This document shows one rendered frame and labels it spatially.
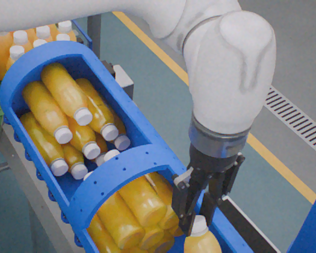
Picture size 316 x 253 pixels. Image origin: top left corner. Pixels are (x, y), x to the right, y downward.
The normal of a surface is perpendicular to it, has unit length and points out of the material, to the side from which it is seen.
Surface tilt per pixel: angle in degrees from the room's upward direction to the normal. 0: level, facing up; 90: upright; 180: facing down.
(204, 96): 92
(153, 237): 90
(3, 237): 0
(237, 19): 8
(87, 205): 56
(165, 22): 83
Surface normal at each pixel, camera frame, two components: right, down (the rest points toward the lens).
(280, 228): 0.11, -0.69
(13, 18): 0.67, 0.58
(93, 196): -0.54, -0.24
